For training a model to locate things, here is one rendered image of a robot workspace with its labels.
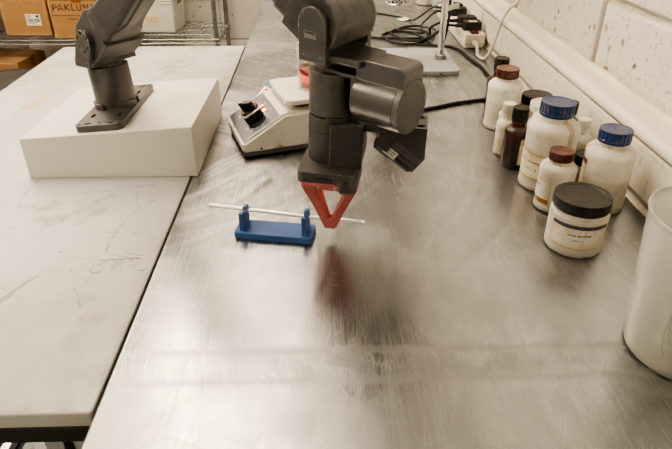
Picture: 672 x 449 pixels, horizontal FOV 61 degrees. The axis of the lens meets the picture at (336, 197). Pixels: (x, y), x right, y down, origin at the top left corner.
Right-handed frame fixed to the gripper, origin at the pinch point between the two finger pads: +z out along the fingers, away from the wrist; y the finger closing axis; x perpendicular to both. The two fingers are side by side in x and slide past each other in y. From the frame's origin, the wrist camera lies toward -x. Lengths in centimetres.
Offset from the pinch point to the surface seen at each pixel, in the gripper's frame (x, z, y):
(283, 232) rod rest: 5.8, 2.0, -0.8
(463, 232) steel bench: -16.9, 2.2, 4.1
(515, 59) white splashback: -31, -3, 71
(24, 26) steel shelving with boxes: 192, 37, 214
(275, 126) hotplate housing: 12.6, -2.0, 23.3
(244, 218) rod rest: 10.8, 0.5, -0.8
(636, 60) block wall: -42, -14, 32
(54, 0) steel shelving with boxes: 171, 23, 211
